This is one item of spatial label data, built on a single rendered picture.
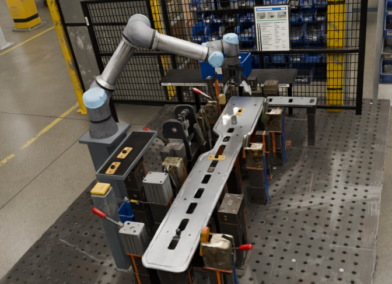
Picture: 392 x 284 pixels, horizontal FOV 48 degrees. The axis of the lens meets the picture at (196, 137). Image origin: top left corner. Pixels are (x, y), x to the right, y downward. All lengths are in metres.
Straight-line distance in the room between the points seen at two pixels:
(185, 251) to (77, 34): 3.54
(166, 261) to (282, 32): 1.72
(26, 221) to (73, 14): 2.16
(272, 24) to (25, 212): 2.49
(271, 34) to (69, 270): 1.81
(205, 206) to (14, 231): 2.23
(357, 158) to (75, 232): 1.60
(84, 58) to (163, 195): 3.24
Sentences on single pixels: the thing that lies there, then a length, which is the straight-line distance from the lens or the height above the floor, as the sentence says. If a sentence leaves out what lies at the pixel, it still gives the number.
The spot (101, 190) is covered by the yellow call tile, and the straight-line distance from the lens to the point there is 1.83.
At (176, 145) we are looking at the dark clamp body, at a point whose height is 1.08.
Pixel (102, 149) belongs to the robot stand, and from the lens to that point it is 2.33.
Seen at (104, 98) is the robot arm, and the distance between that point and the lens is 2.26.
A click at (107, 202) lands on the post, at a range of 1.84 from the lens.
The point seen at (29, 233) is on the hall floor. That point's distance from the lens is 3.73.
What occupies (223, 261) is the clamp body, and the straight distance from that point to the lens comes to 1.66.
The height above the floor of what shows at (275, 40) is 1.22.
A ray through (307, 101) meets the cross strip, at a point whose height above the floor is 1.00.
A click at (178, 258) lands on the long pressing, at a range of 1.68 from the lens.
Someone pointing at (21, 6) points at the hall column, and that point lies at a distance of 9.60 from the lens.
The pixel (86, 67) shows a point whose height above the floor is 0.57.
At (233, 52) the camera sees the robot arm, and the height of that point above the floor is 1.39.
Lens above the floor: 2.19
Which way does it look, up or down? 31 degrees down
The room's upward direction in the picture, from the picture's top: 10 degrees counter-clockwise
